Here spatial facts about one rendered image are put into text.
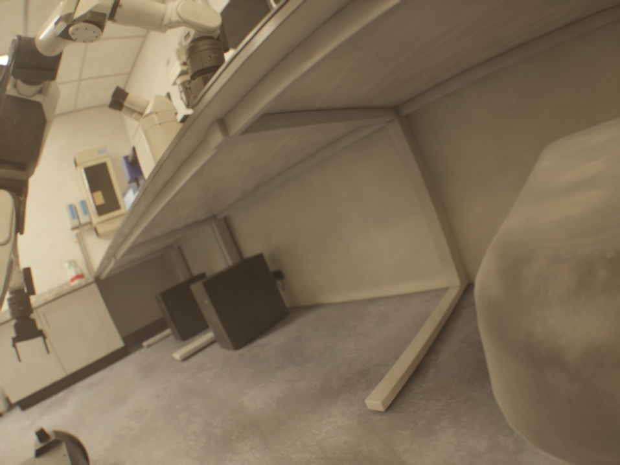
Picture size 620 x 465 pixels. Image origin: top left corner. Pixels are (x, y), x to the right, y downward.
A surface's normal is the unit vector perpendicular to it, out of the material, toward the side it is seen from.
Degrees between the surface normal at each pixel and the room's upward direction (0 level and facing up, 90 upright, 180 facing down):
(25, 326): 92
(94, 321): 90
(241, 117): 90
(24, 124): 102
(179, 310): 90
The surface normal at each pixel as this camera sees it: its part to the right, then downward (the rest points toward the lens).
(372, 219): -0.64, 0.33
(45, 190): 0.66, -0.23
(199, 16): 0.69, -0.02
